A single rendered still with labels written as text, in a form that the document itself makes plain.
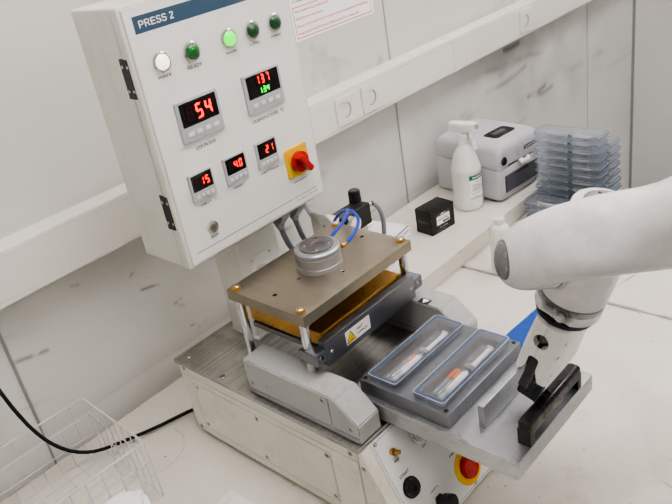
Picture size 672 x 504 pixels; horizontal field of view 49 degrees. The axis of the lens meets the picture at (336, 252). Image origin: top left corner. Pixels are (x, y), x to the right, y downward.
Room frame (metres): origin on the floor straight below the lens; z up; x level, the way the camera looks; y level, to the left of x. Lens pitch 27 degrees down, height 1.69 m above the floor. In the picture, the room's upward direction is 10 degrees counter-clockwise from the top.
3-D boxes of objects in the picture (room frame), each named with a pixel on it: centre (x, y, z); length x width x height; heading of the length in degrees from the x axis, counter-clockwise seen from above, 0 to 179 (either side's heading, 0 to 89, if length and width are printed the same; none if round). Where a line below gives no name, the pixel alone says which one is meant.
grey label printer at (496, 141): (1.99, -0.49, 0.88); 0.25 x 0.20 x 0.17; 38
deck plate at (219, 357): (1.12, 0.05, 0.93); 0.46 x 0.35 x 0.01; 43
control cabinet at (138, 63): (1.22, 0.15, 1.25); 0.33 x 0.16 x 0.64; 133
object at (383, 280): (1.10, 0.02, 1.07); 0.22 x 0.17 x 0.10; 133
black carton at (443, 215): (1.78, -0.28, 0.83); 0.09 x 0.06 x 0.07; 126
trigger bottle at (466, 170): (1.87, -0.40, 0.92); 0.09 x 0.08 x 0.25; 51
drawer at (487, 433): (0.89, -0.16, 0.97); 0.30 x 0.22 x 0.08; 43
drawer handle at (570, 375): (0.79, -0.26, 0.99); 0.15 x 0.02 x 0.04; 133
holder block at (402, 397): (0.92, -0.13, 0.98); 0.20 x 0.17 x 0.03; 133
